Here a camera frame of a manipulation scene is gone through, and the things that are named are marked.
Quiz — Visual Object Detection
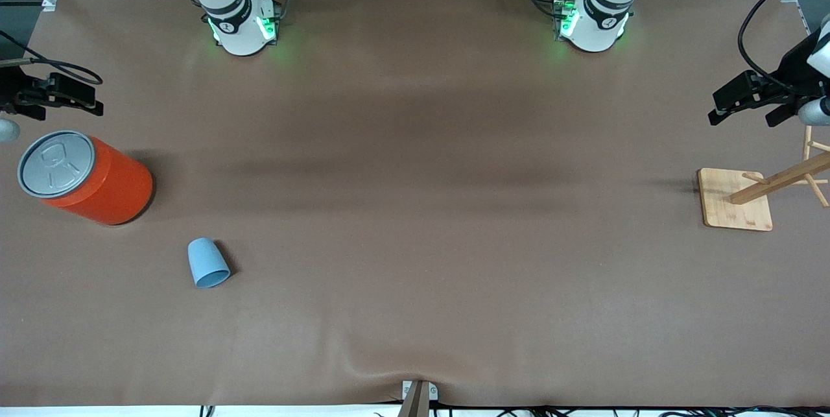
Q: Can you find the light blue plastic cup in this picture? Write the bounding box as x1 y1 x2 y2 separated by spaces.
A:
187 237 231 289

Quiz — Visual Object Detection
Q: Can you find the wooden cup rack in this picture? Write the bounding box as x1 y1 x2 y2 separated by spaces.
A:
697 125 830 232

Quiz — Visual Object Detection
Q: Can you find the large red can grey lid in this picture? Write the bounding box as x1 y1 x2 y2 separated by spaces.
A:
18 130 155 226

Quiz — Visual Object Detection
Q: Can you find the brown table mat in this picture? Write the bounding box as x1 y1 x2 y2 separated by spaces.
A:
0 0 830 409

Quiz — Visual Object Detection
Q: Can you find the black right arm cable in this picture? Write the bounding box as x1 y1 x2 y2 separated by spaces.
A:
0 30 104 86

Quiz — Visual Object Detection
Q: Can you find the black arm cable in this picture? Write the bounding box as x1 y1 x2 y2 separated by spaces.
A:
738 0 830 95
0 30 104 86

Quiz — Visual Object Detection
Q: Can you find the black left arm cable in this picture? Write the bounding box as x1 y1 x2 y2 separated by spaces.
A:
738 0 830 95

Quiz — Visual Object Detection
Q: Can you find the metal mount bracket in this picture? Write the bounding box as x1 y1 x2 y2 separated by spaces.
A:
397 379 440 417

